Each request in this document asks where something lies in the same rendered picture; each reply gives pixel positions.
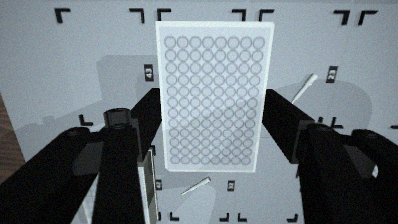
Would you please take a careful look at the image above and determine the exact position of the white flat deck plate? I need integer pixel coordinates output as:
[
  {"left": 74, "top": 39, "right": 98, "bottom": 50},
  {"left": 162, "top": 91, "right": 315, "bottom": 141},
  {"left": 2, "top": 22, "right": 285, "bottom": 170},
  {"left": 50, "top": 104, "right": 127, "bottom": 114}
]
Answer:
[{"left": 0, "top": 0, "right": 79, "bottom": 162}]

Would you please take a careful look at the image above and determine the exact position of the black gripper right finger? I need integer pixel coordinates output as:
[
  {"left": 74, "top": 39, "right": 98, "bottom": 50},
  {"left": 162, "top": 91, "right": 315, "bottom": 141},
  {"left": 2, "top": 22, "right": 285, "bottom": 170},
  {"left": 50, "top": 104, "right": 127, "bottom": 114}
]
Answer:
[{"left": 262, "top": 89, "right": 398, "bottom": 224}]

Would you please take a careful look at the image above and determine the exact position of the white pipette tip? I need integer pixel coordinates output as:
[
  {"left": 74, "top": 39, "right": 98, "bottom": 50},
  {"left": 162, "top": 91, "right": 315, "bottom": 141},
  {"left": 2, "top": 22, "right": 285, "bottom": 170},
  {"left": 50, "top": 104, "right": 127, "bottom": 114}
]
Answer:
[
  {"left": 291, "top": 73, "right": 318, "bottom": 104},
  {"left": 182, "top": 176, "right": 211, "bottom": 195}
]

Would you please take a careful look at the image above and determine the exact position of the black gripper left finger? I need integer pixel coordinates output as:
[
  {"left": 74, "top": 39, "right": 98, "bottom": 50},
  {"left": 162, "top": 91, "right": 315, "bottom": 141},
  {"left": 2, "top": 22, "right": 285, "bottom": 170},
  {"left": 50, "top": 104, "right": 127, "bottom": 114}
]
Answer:
[{"left": 0, "top": 88, "right": 162, "bottom": 224}]

